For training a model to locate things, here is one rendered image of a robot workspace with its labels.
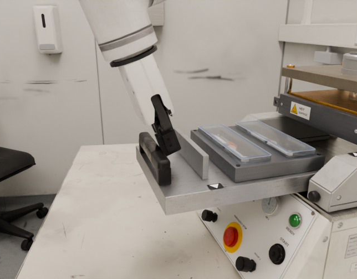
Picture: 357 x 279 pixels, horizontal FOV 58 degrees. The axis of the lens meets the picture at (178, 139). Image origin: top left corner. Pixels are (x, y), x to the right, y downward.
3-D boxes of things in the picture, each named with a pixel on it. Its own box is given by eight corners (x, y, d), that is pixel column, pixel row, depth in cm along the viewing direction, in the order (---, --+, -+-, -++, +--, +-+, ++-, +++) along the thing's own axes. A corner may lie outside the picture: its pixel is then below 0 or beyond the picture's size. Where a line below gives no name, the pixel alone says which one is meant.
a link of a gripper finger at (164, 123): (141, 79, 48) (144, 96, 53) (164, 123, 45) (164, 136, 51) (148, 76, 48) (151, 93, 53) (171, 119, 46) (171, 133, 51)
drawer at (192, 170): (263, 147, 75) (265, 114, 72) (332, 190, 55) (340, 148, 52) (136, 163, 66) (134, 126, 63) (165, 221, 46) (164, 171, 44)
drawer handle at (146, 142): (149, 150, 62) (148, 130, 61) (171, 184, 49) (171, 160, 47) (138, 151, 62) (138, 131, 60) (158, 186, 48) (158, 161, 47)
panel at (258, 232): (198, 215, 80) (231, 147, 77) (265, 310, 53) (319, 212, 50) (192, 213, 79) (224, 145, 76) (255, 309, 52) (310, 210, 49)
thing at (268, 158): (197, 136, 66) (197, 125, 66) (222, 133, 68) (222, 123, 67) (240, 172, 50) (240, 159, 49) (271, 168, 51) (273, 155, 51)
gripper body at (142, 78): (103, 55, 52) (130, 116, 57) (111, 61, 43) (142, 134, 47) (146, 37, 53) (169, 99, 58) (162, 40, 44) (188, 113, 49)
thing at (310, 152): (234, 132, 69) (234, 122, 68) (256, 129, 71) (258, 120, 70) (286, 165, 52) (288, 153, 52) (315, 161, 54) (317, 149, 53)
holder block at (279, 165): (259, 133, 72) (260, 122, 71) (323, 169, 54) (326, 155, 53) (189, 141, 67) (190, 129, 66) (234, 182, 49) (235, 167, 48)
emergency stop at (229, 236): (226, 239, 68) (234, 223, 67) (235, 252, 65) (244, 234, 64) (220, 238, 68) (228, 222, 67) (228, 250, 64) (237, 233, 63)
